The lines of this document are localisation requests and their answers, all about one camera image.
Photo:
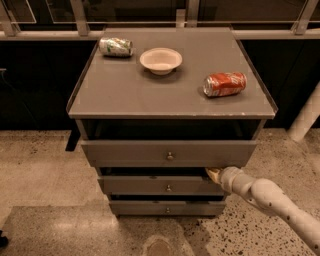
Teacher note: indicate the grey drawer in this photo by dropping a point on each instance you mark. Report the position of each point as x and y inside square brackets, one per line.
[168, 208]
[168, 153]
[159, 185]

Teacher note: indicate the black object at floor edge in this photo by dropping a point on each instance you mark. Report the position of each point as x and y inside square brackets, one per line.
[3, 240]

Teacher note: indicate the white paper bowl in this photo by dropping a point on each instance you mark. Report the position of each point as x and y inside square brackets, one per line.
[161, 61]

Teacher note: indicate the grey drawer cabinet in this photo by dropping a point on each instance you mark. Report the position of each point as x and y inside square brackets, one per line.
[119, 99]

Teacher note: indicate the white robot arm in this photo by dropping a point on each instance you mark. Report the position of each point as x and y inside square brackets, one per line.
[270, 199]

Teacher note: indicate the metal railing frame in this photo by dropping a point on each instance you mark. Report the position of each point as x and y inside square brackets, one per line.
[90, 19]

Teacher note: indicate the grey bottom drawer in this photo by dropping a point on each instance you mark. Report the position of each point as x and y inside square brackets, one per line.
[168, 208]

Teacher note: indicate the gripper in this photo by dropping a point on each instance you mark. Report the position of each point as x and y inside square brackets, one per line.
[227, 177]

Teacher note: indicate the white diagonal post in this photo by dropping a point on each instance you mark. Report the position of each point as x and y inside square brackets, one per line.
[306, 117]

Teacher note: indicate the green white soda can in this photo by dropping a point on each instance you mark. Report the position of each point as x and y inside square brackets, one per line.
[116, 47]

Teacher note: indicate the red orange soda can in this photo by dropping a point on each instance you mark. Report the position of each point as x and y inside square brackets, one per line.
[224, 84]

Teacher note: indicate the grey top drawer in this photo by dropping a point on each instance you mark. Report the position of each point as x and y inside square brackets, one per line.
[168, 153]

